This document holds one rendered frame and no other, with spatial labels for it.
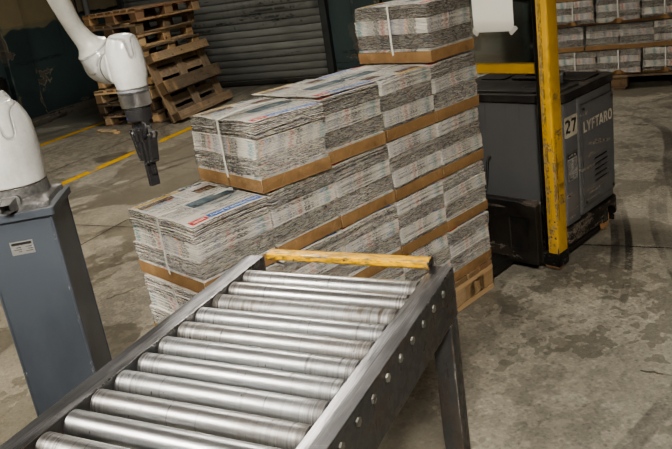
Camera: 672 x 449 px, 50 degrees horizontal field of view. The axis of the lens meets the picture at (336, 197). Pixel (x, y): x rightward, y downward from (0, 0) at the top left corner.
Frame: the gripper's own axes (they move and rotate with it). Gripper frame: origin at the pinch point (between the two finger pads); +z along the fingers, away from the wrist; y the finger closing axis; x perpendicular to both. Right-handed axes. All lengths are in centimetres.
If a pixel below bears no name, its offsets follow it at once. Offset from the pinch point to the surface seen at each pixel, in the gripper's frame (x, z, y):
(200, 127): -27.4, -6.4, 11.8
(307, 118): -47, -6, -20
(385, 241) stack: -77, 48, -19
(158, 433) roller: 60, 16, -93
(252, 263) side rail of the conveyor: 7, 16, -52
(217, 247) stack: -5.0, 22.6, -18.8
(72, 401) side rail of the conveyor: 64, 16, -71
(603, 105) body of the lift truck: -223, 31, -34
